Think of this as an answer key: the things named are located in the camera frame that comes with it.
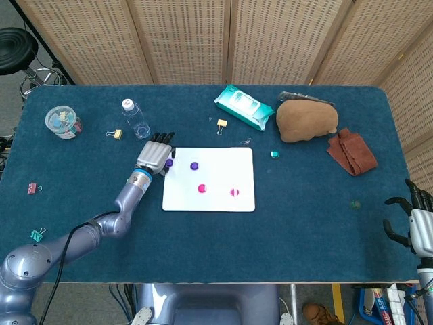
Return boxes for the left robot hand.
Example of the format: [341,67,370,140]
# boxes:
[135,131,177,177]

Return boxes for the wicker folding screen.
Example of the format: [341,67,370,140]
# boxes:
[15,0,433,211]

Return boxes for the brown suede cloth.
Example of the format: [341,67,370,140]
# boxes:
[326,127,378,177]

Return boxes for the teal table cloth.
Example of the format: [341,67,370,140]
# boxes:
[0,84,420,284]

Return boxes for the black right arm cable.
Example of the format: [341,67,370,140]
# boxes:
[404,286,429,325]

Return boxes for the clear jar of binder clips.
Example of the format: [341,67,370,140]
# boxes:
[44,105,83,140]

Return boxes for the white magnetic board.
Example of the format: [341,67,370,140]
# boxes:
[162,146,256,213]

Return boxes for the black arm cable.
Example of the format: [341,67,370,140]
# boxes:
[39,210,121,325]
[404,286,429,325]

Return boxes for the black slanted pole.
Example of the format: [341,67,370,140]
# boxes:
[9,0,77,86]

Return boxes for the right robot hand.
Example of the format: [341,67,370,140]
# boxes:
[382,178,433,258]

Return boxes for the clear plastic water bottle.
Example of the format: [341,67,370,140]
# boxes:
[120,98,152,140]

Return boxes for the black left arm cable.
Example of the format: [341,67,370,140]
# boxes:
[39,210,121,325]

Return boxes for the green wet wipes pack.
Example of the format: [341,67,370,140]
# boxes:
[213,84,276,131]

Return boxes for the brown plush animal toy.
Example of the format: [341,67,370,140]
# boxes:
[275,100,340,144]

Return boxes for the grey flat device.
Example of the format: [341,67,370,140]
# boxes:
[277,91,336,108]

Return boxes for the brown shoe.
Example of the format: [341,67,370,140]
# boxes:
[302,302,342,325]

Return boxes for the yellow post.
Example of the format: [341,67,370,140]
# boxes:
[331,283,346,314]

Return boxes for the blue printed box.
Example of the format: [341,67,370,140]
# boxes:
[358,287,390,325]

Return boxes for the black round stool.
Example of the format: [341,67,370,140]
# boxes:
[0,27,68,100]

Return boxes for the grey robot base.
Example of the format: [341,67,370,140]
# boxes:
[130,283,297,325]

